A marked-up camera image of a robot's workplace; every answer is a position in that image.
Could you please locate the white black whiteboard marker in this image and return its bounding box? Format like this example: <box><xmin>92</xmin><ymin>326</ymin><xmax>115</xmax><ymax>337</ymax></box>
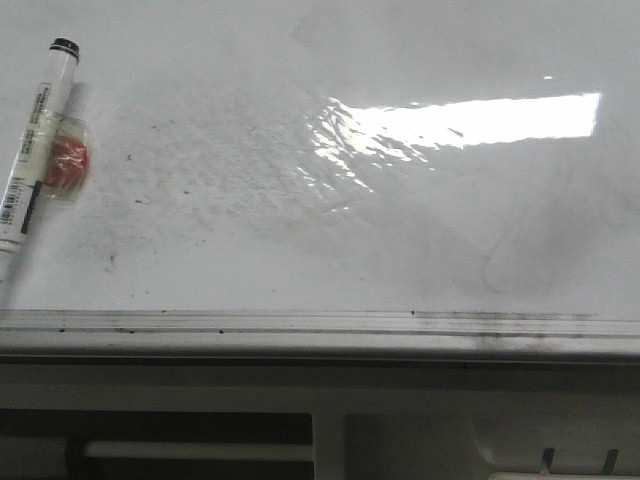
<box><xmin>1</xmin><ymin>38</ymin><xmax>80</xmax><ymax>279</ymax></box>

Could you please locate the white whiteboard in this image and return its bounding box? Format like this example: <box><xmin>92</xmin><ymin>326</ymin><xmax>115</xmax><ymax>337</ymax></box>
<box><xmin>1</xmin><ymin>1</ymin><xmax>639</xmax><ymax>361</ymax></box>

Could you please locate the red magnet taped to marker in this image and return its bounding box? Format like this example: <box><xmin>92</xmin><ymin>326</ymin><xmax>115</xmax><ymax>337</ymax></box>
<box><xmin>43</xmin><ymin>114</ymin><xmax>93</xmax><ymax>201</ymax></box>

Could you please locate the white marker tray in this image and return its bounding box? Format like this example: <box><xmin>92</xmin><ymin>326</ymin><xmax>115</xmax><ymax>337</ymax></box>
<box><xmin>1</xmin><ymin>364</ymin><xmax>639</xmax><ymax>479</ymax></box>

